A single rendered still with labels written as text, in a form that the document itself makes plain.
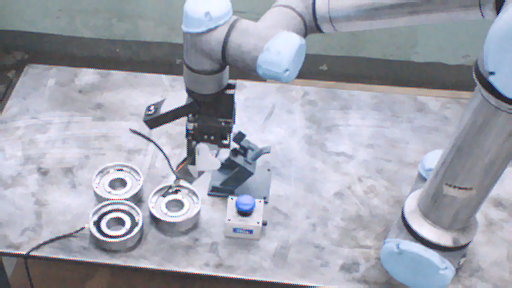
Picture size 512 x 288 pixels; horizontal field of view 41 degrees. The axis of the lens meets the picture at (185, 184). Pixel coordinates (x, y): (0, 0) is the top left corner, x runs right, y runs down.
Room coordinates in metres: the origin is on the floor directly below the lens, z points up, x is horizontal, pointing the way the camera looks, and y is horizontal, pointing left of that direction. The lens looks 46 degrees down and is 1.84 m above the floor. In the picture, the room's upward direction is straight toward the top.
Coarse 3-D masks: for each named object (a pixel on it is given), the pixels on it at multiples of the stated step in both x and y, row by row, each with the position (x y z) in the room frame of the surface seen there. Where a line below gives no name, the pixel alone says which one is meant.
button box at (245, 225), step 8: (232, 200) 0.91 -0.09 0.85; (256, 200) 0.91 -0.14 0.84; (232, 208) 0.89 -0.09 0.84; (256, 208) 0.89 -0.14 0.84; (232, 216) 0.87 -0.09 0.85; (240, 216) 0.87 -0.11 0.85; (248, 216) 0.87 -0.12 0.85; (256, 216) 0.87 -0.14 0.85; (232, 224) 0.85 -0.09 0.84; (240, 224) 0.85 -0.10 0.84; (248, 224) 0.85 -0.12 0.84; (256, 224) 0.85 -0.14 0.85; (264, 224) 0.87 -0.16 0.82; (232, 232) 0.85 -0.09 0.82; (240, 232) 0.85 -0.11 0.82; (248, 232) 0.85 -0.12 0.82; (256, 232) 0.85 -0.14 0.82
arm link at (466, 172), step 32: (480, 64) 0.69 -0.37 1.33; (480, 96) 0.68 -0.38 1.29; (480, 128) 0.66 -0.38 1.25; (448, 160) 0.68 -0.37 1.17; (480, 160) 0.65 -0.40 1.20; (416, 192) 0.74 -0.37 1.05; (448, 192) 0.66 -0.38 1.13; (480, 192) 0.65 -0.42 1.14; (416, 224) 0.68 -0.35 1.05; (448, 224) 0.66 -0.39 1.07; (384, 256) 0.67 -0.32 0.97; (416, 256) 0.64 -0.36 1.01; (448, 256) 0.64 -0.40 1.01
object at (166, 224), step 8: (168, 184) 0.96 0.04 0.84; (184, 184) 0.96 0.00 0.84; (152, 192) 0.94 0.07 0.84; (160, 192) 0.95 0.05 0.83; (184, 192) 0.95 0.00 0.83; (192, 192) 0.95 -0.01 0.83; (152, 200) 0.93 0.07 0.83; (168, 200) 0.93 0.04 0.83; (176, 200) 0.93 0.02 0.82; (184, 200) 0.93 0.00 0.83; (200, 200) 0.92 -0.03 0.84; (152, 208) 0.91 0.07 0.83; (168, 208) 0.93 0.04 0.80; (184, 208) 0.91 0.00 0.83; (200, 208) 0.90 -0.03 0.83; (152, 216) 0.89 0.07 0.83; (160, 216) 0.88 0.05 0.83; (176, 216) 0.89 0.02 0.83; (192, 216) 0.88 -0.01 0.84; (160, 224) 0.87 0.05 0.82; (168, 224) 0.86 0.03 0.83; (176, 224) 0.86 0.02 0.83; (184, 224) 0.87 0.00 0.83; (192, 224) 0.88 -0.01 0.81
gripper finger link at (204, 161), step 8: (200, 144) 0.90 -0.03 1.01; (200, 152) 0.89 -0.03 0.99; (208, 152) 0.89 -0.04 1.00; (200, 160) 0.89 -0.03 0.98; (208, 160) 0.89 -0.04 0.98; (216, 160) 0.89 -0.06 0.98; (192, 168) 0.89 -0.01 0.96; (200, 168) 0.89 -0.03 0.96; (208, 168) 0.89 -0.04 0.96; (216, 168) 0.89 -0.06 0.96
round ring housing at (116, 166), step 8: (104, 168) 1.01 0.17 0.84; (112, 168) 1.02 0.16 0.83; (120, 168) 1.02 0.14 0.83; (128, 168) 1.02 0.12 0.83; (136, 168) 1.01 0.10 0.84; (96, 176) 0.99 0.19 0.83; (112, 176) 1.00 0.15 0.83; (120, 176) 1.00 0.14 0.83; (136, 176) 1.00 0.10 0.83; (96, 184) 0.98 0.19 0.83; (104, 184) 0.97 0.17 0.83; (112, 184) 0.99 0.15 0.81; (120, 184) 1.00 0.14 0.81; (128, 184) 0.97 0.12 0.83; (96, 192) 0.94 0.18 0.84; (112, 192) 0.95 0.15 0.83; (120, 192) 0.95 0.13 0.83; (136, 192) 0.94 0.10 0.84; (104, 200) 0.93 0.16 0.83; (128, 200) 0.93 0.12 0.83; (136, 200) 0.94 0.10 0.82
